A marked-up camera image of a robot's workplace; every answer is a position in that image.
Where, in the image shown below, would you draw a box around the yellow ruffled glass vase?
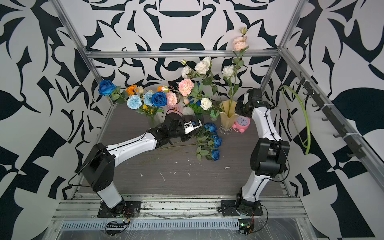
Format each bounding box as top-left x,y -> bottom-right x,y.
219,100 -> 239,135

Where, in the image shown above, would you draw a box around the single blue rose stem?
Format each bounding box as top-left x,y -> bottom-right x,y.
181,123 -> 219,144

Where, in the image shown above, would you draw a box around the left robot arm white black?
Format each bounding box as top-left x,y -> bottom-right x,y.
80,113 -> 204,215

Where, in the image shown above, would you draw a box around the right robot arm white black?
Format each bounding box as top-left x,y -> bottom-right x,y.
235,89 -> 290,215

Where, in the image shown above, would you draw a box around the clear glass vase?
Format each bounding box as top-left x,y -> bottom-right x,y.
149,115 -> 163,128

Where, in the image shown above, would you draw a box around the pink alarm clock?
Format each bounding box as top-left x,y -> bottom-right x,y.
233,116 -> 251,134

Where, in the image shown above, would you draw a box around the white plush toy pink shirt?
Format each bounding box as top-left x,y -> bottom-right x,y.
167,104 -> 195,116

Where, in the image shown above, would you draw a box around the blue white tulip bunch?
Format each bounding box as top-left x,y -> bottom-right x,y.
182,97 -> 221,122

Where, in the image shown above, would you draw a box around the blue orange mixed bouquet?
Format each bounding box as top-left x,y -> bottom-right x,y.
98,80 -> 178,117

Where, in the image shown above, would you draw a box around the pink rose stem left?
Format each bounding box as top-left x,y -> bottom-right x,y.
166,79 -> 195,107

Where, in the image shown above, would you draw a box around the pink rose stem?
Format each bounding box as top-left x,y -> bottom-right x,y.
222,27 -> 249,117
166,79 -> 195,107

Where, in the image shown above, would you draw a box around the white rose stems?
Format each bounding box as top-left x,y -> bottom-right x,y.
180,56 -> 236,118

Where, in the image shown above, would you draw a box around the pink rose stem right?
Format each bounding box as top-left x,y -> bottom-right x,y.
222,27 -> 249,117

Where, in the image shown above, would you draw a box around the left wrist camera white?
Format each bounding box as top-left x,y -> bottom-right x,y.
184,120 -> 202,135

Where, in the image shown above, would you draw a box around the green bent hose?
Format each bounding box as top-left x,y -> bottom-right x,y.
279,85 -> 312,156

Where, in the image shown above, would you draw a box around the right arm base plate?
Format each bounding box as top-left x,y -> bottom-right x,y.
218,200 -> 263,217

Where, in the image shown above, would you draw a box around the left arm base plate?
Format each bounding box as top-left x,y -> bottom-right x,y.
97,200 -> 142,218

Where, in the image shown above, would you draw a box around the right controller board with wires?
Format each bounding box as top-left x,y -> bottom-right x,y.
239,213 -> 269,236

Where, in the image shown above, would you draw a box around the controller board with wires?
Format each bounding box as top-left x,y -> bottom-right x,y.
105,218 -> 131,236
239,213 -> 269,236

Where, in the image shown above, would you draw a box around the left controller board with wires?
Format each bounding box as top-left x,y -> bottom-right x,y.
105,218 -> 131,236

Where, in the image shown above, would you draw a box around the black hook rail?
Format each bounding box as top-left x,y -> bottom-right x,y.
297,72 -> 367,160

